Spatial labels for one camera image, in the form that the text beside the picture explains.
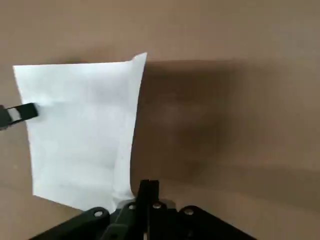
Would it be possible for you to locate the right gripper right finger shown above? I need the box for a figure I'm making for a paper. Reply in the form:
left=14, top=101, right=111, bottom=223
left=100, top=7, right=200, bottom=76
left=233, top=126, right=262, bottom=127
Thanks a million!
left=149, top=178, right=258, bottom=240

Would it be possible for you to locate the white A4 paper sheet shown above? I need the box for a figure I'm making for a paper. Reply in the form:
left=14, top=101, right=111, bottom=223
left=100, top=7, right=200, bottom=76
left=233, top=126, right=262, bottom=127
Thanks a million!
left=12, top=51, right=148, bottom=212

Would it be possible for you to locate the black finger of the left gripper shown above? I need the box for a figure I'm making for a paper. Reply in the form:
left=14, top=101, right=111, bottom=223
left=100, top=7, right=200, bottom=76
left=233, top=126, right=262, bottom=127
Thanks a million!
left=0, top=101, right=40, bottom=132

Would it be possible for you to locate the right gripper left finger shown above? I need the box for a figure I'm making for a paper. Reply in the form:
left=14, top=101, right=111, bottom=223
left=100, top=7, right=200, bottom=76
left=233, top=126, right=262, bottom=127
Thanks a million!
left=29, top=178, right=150, bottom=240

